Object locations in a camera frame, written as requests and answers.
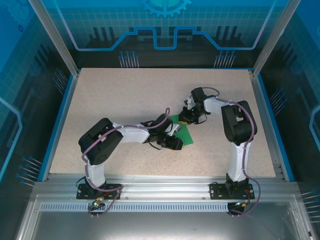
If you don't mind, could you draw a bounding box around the green square paper sheet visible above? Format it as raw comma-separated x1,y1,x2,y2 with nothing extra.
171,113,195,147

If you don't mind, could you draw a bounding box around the aluminium base beam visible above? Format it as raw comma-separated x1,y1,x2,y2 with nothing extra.
33,174,300,205

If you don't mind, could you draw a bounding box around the blue table edge strip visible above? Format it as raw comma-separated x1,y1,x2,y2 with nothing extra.
254,72,295,183
37,71,81,183

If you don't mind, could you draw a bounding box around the small connector with green light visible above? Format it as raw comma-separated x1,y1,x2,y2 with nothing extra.
92,196,105,209
233,199,252,208

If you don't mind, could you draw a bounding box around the steel tray plate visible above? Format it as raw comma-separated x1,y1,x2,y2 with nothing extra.
14,194,320,240

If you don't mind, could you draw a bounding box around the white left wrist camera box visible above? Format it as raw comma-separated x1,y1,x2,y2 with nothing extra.
170,124,183,137

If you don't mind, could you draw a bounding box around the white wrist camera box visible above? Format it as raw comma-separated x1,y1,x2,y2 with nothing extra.
170,124,183,137
183,92,198,108

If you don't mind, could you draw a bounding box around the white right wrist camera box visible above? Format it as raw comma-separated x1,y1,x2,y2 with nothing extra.
183,92,198,108

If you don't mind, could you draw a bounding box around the thin black right gripper wire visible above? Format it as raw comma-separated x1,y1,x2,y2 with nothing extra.
193,112,210,125

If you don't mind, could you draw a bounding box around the thin black gripper wire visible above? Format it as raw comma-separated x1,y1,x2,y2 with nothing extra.
146,140,166,152
193,112,210,125

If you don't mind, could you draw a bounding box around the thin black left gripper wire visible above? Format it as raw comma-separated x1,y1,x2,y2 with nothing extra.
146,140,166,152

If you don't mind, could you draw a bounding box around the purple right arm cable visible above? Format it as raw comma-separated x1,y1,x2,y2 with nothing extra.
201,86,262,218

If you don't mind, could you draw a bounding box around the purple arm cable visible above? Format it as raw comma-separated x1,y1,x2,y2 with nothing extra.
81,107,171,219
201,86,262,218

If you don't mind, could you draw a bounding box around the aluminium side rail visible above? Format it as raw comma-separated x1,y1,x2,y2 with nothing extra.
248,69,286,179

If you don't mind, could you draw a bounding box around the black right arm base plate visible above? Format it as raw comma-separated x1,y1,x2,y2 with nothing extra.
209,182,256,201

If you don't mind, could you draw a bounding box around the slotted grey cable duct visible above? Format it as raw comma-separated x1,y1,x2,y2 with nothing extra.
39,203,253,213

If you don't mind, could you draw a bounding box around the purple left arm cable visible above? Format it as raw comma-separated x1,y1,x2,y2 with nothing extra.
81,107,171,219

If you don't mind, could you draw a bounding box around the aluminium frame post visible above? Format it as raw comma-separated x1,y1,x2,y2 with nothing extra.
26,0,81,77
251,0,302,78

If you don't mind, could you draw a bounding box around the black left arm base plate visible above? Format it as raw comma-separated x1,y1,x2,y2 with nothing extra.
76,183,124,201

